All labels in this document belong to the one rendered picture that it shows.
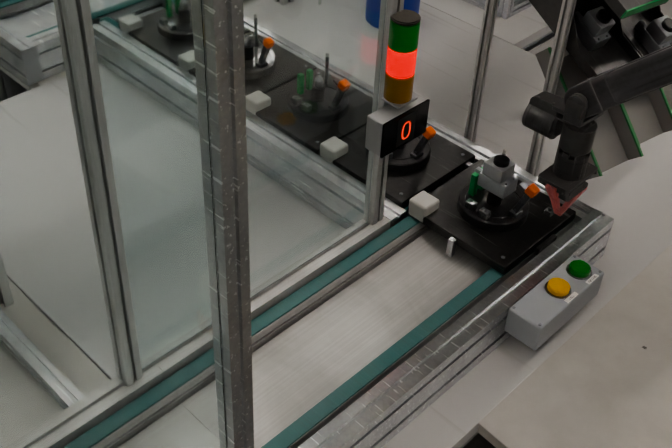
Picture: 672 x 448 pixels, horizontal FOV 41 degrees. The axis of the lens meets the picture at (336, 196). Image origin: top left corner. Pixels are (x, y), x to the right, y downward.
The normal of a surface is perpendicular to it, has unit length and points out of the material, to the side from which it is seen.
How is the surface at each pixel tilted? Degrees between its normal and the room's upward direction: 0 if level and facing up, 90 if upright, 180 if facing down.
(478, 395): 0
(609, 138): 45
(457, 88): 0
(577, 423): 0
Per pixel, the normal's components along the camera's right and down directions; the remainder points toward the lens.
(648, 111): 0.44, -0.17
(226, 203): 0.71, 0.47
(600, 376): 0.04, -0.77
